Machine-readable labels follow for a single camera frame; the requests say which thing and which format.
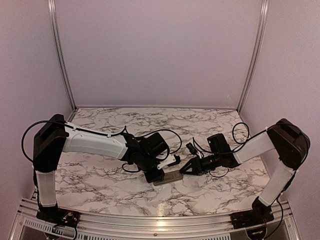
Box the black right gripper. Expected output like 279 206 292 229
179 151 222 175

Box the white remote control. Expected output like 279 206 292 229
153 170 183 186

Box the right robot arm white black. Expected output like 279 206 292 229
179 118 311 224

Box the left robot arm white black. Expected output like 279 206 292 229
32 114 175 223

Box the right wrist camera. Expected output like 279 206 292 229
186 142 199 156

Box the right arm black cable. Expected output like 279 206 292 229
192 121 312 227

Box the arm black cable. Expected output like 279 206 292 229
192 121 312 227
21 120 185 173

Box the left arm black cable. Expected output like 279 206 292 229
21 120 185 173

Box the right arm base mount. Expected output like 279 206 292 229
230 209 275 229

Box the right aluminium frame post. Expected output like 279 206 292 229
236 0 270 115

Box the aluminium frame post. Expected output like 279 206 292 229
47 0 77 111
236 0 270 115

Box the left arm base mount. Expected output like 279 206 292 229
36 208 80 228

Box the front aluminium rail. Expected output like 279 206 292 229
9 202 301 240

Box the left aluminium frame post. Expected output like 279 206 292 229
47 0 77 111

